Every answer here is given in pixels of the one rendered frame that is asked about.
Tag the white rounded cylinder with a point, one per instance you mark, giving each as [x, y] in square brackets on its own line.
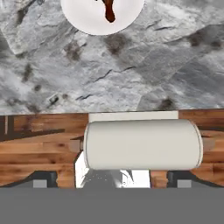
[143, 144]

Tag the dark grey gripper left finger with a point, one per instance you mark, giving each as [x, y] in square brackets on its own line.
[43, 178]

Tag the brown food piece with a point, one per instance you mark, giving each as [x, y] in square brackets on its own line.
[109, 13]

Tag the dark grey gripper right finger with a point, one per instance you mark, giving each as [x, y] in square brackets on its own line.
[178, 176]

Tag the white round plate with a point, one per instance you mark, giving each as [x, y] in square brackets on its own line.
[84, 17]

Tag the white flat block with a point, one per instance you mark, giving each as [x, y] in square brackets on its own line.
[132, 116]

